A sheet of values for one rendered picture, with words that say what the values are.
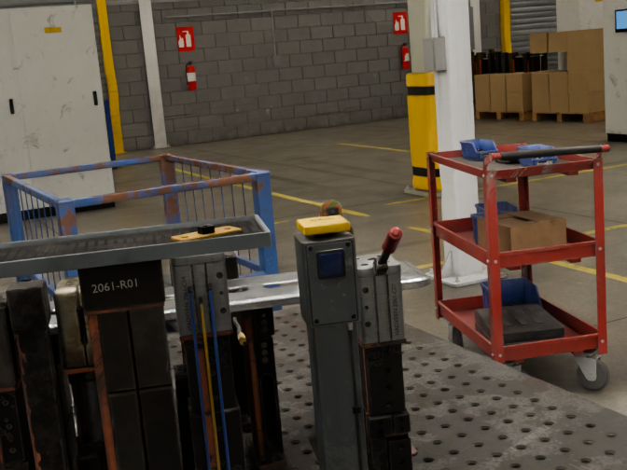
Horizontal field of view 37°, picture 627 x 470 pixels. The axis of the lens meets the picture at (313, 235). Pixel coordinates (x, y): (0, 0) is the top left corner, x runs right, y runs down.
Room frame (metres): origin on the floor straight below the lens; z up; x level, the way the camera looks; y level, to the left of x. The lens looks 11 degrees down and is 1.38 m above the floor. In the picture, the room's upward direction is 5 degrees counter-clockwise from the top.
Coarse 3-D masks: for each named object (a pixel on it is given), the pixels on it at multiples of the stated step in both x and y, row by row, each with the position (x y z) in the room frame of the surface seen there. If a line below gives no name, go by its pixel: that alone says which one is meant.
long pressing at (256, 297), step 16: (288, 272) 1.60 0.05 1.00; (416, 272) 1.52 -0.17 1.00; (240, 288) 1.52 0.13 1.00; (256, 288) 1.50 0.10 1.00; (272, 288) 1.49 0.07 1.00; (288, 288) 1.48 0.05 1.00; (416, 288) 1.46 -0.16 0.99; (240, 304) 1.41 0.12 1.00; (256, 304) 1.42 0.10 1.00; (272, 304) 1.42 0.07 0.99; (288, 304) 1.43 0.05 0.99
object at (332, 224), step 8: (328, 216) 1.22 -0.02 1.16; (336, 216) 1.21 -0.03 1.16; (304, 224) 1.18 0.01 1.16; (312, 224) 1.17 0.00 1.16; (320, 224) 1.17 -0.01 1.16; (328, 224) 1.17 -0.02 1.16; (336, 224) 1.17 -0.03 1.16; (344, 224) 1.17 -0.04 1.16; (304, 232) 1.16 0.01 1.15; (312, 232) 1.16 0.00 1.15; (320, 232) 1.16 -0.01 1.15; (328, 232) 1.16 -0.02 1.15
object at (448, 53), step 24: (432, 0) 5.32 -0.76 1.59; (456, 0) 5.29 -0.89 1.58; (432, 24) 5.38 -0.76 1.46; (456, 24) 5.29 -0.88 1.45; (432, 48) 5.26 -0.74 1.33; (456, 48) 5.28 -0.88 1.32; (456, 72) 5.28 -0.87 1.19; (456, 96) 5.28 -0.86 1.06; (456, 120) 5.27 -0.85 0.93; (456, 144) 5.27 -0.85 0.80; (456, 192) 5.26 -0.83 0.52; (456, 216) 5.26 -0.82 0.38; (456, 264) 5.28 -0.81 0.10; (480, 264) 5.32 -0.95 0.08
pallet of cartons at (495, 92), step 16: (480, 80) 16.02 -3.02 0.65; (496, 80) 15.65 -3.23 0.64; (512, 80) 15.30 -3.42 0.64; (528, 80) 15.17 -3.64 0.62; (480, 96) 16.04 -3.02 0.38; (496, 96) 15.66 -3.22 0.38; (512, 96) 15.32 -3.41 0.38; (528, 96) 15.17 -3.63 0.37; (480, 112) 16.08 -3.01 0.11; (496, 112) 15.67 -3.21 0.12; (512, 112) 15.32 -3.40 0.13; (528, 112) 15.16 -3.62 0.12
